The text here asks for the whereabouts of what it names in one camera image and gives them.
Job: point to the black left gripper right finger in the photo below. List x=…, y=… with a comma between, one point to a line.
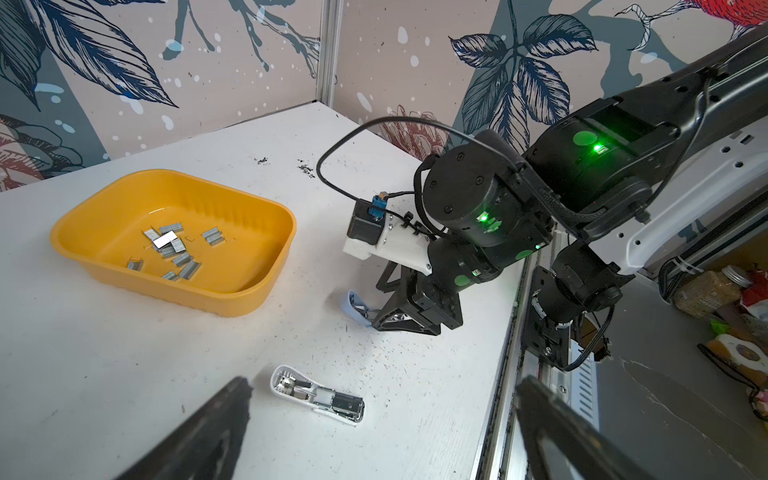
x=562, y=445

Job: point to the yellow plastic tray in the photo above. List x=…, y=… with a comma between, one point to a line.
x=236, y=276

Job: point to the silver staple strip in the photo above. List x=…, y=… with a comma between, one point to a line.
x=189, y=270
x=164, y=240
x=136, y=265
x=213, y=236

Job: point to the white stapler top part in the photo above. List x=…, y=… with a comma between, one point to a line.
x=290, y=384

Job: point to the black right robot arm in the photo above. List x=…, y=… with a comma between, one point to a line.
x=617, y=174

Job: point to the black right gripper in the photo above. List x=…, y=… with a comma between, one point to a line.
x=421, y=307

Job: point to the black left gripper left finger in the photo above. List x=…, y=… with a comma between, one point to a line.
x=207, y=445

